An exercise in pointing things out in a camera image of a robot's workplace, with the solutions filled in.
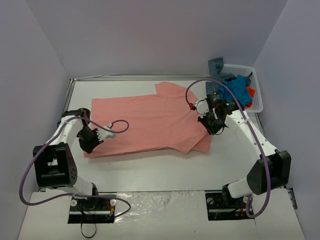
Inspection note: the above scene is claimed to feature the pink t shirt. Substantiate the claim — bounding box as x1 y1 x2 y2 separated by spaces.
84 81 211 158

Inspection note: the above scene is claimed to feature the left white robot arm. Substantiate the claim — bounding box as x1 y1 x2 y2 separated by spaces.
33 108 103 209

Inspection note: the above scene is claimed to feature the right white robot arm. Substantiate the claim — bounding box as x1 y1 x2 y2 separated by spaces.
194 92 291 207

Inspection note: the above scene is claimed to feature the blue t shirt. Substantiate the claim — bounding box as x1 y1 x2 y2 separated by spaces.
222 73 252 107

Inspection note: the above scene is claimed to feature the white plastic basket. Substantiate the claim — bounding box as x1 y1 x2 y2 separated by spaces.
208 58 263 113

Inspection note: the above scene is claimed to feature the orange t shirt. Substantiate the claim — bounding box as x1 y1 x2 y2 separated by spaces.
245 86 256 108

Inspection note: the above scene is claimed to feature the grey t shirt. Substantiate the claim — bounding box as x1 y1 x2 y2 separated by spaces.
205 56 252 100

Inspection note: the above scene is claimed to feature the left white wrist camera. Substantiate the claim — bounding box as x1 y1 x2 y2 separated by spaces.
96 123 116 141

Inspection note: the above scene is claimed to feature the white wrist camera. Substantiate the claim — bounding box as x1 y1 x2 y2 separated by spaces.
96 123 116 141
189 98 210 117

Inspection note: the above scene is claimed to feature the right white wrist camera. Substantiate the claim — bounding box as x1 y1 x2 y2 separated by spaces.
189 98 210 117

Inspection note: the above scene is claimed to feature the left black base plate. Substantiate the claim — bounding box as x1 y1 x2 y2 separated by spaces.
67 194 117 224

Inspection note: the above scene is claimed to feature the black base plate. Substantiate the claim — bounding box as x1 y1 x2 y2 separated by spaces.
204 190 250 221
67 194 117 224

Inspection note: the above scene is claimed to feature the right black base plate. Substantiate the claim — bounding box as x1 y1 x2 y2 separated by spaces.
204 190 250 221

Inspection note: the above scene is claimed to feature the black thin cable loop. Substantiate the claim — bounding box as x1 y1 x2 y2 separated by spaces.
79 219 97 238

